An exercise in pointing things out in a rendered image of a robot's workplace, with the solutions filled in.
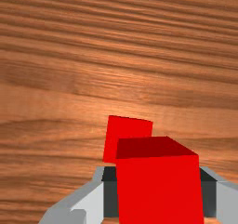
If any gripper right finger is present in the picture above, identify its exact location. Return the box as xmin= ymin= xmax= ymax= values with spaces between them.
xmin=199 ymin=166 xmax=238 ymax=224

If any red cube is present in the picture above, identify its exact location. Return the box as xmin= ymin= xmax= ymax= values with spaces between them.
xmin=102 ymin=114 xmax=154 ymax=165
xmin=115 ymin=136 xmax=205 ymax=224

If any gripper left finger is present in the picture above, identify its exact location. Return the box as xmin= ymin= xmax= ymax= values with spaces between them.
xmin=38 ymin=165 xmax=120 ymax=224

